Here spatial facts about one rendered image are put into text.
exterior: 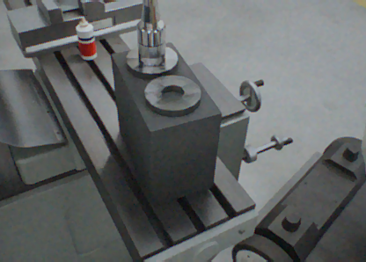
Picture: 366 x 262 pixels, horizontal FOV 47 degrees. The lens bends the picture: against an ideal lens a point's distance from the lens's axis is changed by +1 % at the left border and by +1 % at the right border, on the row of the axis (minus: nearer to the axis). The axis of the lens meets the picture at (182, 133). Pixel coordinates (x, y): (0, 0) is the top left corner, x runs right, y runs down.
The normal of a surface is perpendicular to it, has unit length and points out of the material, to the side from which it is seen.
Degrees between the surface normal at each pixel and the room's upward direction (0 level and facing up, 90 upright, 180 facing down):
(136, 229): 0
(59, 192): 90
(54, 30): 90
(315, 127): 0
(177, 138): 90
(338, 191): 0
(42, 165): 90
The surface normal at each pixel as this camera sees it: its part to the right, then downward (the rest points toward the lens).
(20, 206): 0.47, 0.62
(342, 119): 0.03, -0.72
